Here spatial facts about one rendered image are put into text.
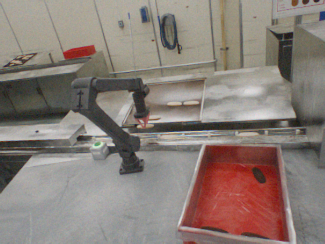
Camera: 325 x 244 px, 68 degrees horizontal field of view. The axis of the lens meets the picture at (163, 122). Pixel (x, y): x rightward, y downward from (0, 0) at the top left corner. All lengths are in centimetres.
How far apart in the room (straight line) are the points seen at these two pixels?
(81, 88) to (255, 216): 76
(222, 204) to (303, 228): 26
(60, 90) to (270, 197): 372
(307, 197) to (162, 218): 53
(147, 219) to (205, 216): 22
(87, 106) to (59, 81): 332
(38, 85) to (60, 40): 181
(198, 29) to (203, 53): 45
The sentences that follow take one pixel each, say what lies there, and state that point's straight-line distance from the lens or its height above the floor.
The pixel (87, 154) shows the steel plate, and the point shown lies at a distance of 147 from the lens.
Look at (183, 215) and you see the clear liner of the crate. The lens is 82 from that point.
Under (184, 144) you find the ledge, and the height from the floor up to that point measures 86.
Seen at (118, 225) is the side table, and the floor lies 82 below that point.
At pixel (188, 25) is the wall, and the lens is 489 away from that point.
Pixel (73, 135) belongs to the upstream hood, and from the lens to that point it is 155.
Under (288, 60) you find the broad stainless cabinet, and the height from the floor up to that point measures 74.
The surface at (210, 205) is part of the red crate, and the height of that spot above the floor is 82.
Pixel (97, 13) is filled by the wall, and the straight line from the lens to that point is 542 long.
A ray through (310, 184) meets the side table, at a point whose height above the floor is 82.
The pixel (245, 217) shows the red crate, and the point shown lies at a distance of 93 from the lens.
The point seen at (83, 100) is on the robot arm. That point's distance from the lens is 89.
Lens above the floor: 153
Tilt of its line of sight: 27 degrees down
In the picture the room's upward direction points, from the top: 12 degrees counter-clockwise
